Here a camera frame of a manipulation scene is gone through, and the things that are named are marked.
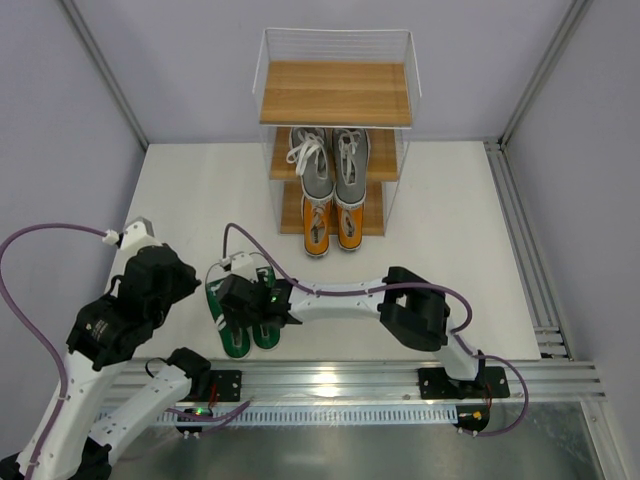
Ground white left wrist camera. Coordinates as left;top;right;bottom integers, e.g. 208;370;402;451
102;217;160;253

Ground orange sneaker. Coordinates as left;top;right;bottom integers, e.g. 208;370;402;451
301;196;332;258
336;201;365;251

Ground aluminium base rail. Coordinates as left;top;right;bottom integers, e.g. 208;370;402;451
114;355;609;409

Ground green sneaker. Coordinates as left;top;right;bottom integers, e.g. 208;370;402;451
252;266;280;351
204;263;251;360

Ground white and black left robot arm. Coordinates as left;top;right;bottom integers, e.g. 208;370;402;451
1;244;211;479

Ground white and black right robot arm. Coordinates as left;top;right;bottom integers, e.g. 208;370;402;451
213;266;485;389

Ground grey sneaker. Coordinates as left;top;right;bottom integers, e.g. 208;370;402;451
332;128;370;209
286;127;334;204

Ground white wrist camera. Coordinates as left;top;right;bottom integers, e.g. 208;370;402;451
219;252;255;279
102;217;160;253

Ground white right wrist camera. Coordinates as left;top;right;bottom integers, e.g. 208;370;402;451
219;252;255;279

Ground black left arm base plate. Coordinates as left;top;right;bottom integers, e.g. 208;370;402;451
202;370;242;404

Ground white wire wooden shoe shelf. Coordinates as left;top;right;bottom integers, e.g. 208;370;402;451
252;28;422;236

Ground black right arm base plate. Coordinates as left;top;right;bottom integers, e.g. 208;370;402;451
417;366;510;400

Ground slotted grey cable duct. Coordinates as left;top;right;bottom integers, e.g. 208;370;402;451
159;403;459;427

